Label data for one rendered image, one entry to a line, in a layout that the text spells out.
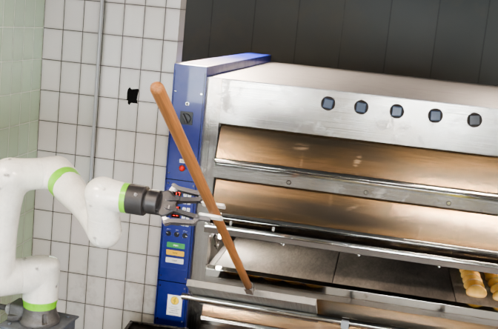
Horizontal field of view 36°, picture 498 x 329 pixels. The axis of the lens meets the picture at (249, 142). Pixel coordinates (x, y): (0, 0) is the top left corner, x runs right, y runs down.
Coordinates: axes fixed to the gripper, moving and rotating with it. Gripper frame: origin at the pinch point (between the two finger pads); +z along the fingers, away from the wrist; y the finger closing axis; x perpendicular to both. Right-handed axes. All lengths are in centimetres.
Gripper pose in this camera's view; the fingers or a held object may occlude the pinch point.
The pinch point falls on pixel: (212, 210)
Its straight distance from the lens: 230.9
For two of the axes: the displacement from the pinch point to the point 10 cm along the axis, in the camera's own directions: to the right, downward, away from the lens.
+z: 9.8, 1.3, -1.7
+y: -1.9, 9.0, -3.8
